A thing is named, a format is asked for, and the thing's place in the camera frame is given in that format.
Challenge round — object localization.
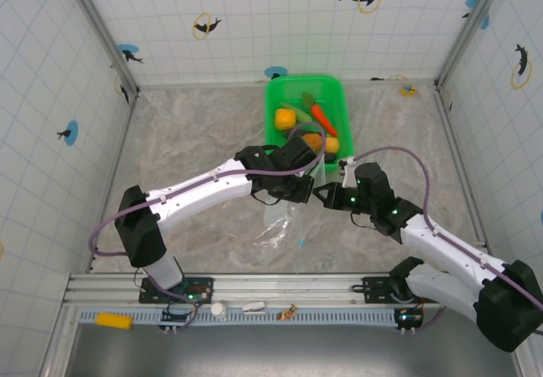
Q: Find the clear zip-top bag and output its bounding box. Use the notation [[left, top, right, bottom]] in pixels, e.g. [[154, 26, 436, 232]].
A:
[[254, 155, 330, 249]]

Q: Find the orange toy fruit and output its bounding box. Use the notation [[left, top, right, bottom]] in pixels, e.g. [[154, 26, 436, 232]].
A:
[[301, 132, 326, 153]]

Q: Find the yellow toy bell pepper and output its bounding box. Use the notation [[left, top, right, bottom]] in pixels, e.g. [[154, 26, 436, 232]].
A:
[[274, 108, 297, 131]]

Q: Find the orange toy carrot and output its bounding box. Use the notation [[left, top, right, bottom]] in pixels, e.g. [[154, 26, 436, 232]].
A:
[[300, 92, 339, 138]]

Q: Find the green plastic basket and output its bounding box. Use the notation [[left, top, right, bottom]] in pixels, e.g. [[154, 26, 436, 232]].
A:
[[263, 74, 355, 174]]

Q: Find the blue circle shark sticker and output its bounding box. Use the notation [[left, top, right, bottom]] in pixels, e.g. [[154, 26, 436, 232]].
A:
[[117, 43, 144, 65]]

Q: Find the yellow block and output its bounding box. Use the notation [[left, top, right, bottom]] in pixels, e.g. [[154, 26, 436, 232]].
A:
[[95, 312, 133, 331]]

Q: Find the thin black left gripper cable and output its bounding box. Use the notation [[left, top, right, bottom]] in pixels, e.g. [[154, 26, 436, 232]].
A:
[[251, 193, 284, 207]]

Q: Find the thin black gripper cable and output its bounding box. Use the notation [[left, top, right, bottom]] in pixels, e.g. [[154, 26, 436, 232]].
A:
[[251, 193, 284, 207], [350, 210, 375, 230]]

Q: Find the thin black right gripper cable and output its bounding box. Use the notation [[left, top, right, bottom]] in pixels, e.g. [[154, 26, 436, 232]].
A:
[[350, 210, 375, 230]]

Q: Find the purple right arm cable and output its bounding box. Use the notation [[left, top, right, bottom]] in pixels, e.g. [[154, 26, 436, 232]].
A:
[[351, 146, 543, 335]]

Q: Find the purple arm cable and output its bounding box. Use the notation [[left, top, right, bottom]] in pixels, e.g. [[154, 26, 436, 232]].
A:
[[87, 121, 327, 331], [351, 146, 543, 335]]

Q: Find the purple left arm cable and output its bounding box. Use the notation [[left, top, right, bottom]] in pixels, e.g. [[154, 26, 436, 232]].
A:
[[87, 121, 327, 331]]

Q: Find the aluminium table edge rail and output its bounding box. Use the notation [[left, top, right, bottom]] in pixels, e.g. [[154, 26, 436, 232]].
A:
[[136, 80, 439, 90], [433, 82, 489, 246], [87, 90, 139, 273]]

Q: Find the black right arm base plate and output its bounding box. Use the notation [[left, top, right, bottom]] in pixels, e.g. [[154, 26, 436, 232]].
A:
[[361, 274, 425, 306]]

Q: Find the aluminium mounting rail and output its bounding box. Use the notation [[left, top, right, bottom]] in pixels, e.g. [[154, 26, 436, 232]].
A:
[[63, 271, 446, 308]]

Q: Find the grey slotted cable duct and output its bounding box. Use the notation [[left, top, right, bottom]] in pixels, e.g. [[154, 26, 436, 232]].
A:
[[78, 307, 442, 326]]

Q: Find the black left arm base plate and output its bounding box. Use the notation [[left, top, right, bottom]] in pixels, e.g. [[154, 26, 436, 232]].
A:
[[138, 275, 216, 306]]

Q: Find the small dolphin ring sticker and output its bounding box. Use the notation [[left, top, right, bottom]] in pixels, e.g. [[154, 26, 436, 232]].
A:
[[193, 12, 223, 41]]

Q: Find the aluminium frame post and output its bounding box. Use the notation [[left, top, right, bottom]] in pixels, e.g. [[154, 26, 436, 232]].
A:
[[435, 0, 507, 90], [62, 0, 141, 98]]

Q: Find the yellow ring fish sticker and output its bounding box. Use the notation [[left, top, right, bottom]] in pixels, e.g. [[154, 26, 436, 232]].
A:
[[114, 75, 131, 104]]

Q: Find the black dolphin yellow ring sticker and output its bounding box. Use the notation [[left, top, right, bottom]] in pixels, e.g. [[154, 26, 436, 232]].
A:
[[510, 43, 534, 90]]

